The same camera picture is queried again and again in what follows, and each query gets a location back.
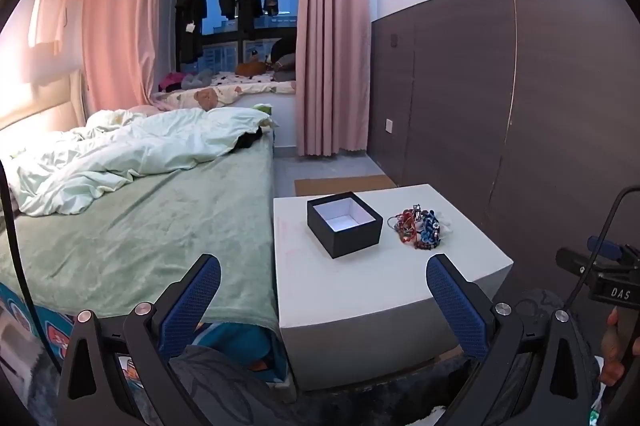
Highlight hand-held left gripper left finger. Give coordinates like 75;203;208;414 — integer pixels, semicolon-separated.
57;253;223;426

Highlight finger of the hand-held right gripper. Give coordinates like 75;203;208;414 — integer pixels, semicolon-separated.
556;247;601;279
587;236;640;269

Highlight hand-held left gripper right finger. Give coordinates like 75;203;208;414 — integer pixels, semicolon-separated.
425;253;593;426

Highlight pile of colourful bracelets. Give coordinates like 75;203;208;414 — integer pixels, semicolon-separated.
387;203;456;251

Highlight black jewelry box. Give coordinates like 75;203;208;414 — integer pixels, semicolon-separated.
306;191;384;260

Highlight person's right hand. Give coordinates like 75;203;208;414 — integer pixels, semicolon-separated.
599;306;640;388

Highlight person's patterned grey pants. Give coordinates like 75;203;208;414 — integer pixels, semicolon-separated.
167;288;603;426

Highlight green bed blanket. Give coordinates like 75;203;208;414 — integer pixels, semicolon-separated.
0;138;281;342

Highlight white table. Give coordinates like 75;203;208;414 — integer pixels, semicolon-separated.
272;183;515;394

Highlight dark blue fluffy rug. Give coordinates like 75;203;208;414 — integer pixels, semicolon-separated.
295;356;481;426

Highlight blue printed bed sheet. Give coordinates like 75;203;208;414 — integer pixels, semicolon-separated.
0;283;283;389

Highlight pale green duvet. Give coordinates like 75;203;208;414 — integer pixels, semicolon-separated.
0;107;273;217

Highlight flattened cardboard sheet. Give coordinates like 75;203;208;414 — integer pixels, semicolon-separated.
294;175;399;197

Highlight pink pillow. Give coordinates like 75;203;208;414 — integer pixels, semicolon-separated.
127;104;166;119

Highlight printed window seat mat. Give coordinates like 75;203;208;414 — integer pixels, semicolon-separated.
150;73;297;113

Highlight grey plush toy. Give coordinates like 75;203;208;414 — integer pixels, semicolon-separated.
181;70;213;89

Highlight orange plush toy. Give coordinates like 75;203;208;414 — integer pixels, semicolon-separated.
235;60;268;77

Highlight beige headboard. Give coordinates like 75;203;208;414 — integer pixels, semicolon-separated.
0;68;87;134

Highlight dark grey pillow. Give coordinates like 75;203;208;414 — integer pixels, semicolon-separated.
267;36;298;81

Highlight pink curtain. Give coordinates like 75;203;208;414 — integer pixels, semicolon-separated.
294;0;384;157
81;0;169;117

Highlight long black hanging garment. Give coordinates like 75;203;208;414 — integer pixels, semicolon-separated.
174;0;208;62

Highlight white air conditioner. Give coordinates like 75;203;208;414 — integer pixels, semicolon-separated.
27;0;76;49

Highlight black cable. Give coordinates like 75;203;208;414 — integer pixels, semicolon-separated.
580;187;640;279
0;160;58;359

